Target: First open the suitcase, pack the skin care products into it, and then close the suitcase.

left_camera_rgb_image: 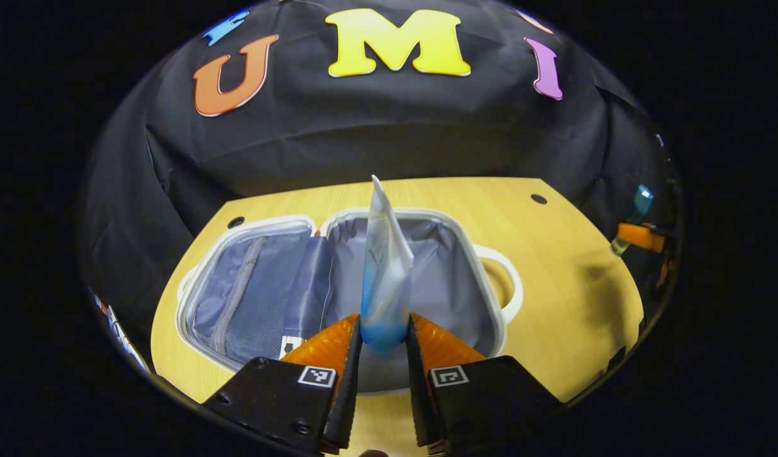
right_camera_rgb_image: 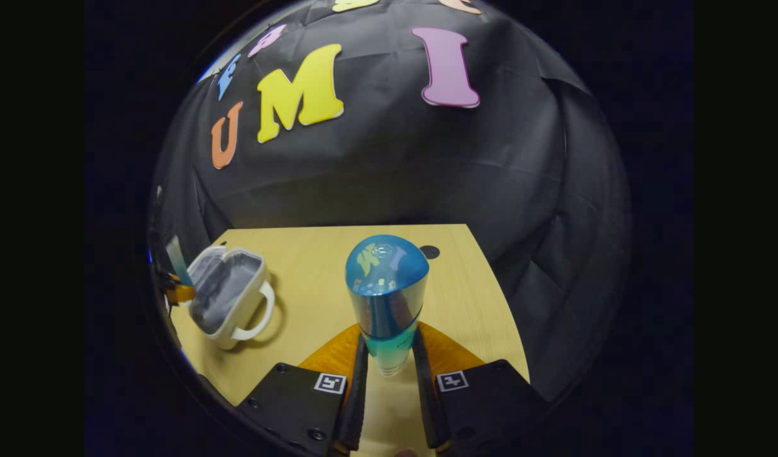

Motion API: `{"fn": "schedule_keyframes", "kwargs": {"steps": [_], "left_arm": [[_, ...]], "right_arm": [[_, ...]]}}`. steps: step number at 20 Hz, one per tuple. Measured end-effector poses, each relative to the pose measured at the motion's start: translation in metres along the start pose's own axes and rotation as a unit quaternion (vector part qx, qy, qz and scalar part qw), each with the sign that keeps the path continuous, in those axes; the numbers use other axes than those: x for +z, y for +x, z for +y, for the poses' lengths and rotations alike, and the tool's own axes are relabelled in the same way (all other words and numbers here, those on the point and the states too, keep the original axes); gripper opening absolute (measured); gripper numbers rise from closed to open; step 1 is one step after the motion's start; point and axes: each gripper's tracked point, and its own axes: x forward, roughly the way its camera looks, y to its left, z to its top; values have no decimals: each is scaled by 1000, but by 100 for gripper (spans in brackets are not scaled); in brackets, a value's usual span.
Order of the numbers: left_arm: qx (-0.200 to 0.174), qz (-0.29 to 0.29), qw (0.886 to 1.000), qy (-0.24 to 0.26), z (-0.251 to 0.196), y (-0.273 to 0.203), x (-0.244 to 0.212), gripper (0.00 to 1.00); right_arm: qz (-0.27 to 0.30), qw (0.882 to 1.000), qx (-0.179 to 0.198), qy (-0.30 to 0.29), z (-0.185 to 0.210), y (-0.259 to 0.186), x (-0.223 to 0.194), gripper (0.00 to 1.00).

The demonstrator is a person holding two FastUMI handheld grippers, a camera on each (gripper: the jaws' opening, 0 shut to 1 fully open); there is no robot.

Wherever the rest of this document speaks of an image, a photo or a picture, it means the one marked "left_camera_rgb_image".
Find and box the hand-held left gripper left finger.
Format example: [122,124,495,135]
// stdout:
[203,313,363,454]

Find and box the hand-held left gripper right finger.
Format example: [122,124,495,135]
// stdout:
[406,312,564,456]

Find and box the blue capped clear bottle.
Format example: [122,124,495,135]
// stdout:
[610,184,655,256]

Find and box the white blue cream tube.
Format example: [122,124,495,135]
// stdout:
[360,175,415,355]

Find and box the white suitcase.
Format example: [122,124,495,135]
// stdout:
[175,208,524,395]

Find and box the black backdrop cloth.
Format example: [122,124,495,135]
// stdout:
[78,0,682,381]

